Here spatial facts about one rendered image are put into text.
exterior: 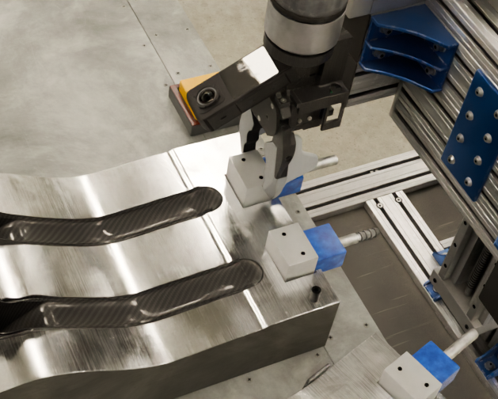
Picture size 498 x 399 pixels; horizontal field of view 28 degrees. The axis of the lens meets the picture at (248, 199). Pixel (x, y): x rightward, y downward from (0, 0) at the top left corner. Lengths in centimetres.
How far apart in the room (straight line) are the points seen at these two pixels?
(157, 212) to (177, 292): 11
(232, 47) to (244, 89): 166
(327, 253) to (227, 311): 13
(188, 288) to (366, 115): 154
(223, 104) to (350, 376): 31
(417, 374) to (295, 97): 31
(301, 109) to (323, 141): 144
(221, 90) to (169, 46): 43
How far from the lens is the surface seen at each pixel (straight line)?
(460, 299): 178
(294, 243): 106
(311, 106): 102
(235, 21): 273
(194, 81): 133
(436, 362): 107
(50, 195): 110
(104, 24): 146
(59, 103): 134
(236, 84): 100
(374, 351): 108
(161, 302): 105
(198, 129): 130
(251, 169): 111
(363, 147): 246
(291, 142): 103
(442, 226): 208
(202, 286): 106
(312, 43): 95
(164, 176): 114
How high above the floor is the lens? 175
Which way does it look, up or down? 50 degrees down
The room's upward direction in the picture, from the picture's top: 11 degrees clockwise
